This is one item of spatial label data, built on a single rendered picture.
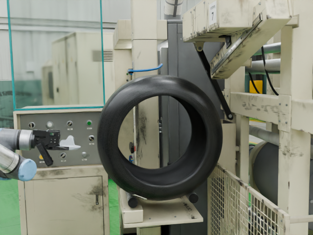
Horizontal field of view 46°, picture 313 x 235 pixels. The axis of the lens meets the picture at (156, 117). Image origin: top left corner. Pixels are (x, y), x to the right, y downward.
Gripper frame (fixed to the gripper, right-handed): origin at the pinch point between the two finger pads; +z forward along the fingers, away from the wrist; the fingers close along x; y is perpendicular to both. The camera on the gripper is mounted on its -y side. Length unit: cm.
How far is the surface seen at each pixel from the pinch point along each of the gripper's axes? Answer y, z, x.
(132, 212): -25.7, 26.8, -9.2
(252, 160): -9, 106, 46
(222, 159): -5, 77, 21
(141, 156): -7.5, 33.5, 27.8
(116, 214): -110, 37, 210
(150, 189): -13.5, 33.3, -12.1
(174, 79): 35, 40, -9
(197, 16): 64, 48, -5
